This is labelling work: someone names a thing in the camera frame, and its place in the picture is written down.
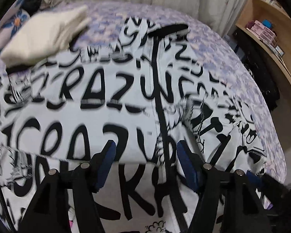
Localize purple floral bed sheet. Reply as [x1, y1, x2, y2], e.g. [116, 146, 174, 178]
[0, 0, 288, 185]

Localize pink storage boxes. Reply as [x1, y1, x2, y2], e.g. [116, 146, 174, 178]
[246, 20, 278, 47]

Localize black cloth bundle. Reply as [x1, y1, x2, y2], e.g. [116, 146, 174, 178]
[21, 0, 42, 16]

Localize wooden desk shelf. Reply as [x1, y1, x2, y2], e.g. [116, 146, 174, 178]
[236, 0, 291, 83]

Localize pink blue flower pillow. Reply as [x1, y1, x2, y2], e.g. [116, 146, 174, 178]
[0, 0, 31, 53]

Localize blue box on shelf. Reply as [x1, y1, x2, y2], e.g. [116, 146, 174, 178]
[262, 19, 273, 30]

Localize black white graffiti jacket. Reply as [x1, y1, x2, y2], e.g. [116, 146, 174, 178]
[0, 18, 266, 232]

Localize folded cream garment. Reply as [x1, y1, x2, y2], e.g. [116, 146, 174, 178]
[0, 5, 91, 68]

